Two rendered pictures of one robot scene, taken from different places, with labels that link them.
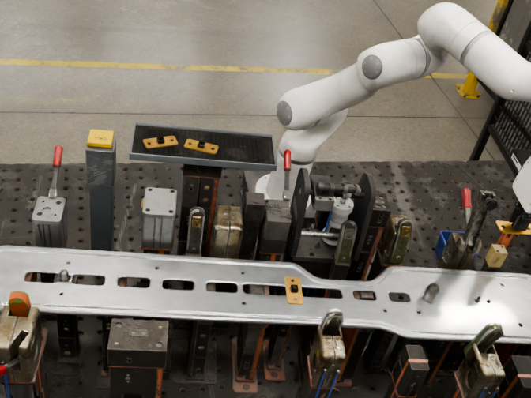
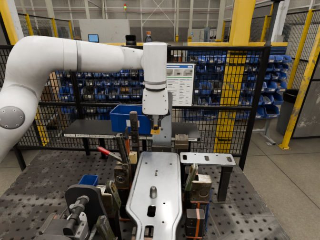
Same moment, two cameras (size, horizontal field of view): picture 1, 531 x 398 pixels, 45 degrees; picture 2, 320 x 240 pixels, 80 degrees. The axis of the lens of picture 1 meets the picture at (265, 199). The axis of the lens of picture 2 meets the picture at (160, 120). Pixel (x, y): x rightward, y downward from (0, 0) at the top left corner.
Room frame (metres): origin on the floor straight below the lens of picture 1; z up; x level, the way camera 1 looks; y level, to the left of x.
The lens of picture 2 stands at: (0.94, 0.13, 1.63)
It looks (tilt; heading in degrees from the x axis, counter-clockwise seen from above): 25 degrees down; 285
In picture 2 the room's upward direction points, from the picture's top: straight up
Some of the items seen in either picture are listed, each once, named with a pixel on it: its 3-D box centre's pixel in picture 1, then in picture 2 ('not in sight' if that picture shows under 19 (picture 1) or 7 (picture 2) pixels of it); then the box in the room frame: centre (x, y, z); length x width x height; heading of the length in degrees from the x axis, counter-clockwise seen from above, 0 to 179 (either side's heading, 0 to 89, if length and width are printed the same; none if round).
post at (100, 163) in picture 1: (102, 208); not in sight; (1.30, 0.44, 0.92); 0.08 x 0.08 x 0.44; 11
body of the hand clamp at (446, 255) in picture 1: (442, 284); (124, 192); (1.31, -0.54, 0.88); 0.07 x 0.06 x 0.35; 11
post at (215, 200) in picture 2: not in sight; (224, 181); (0.80, -0.79, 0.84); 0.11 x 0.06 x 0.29; 11
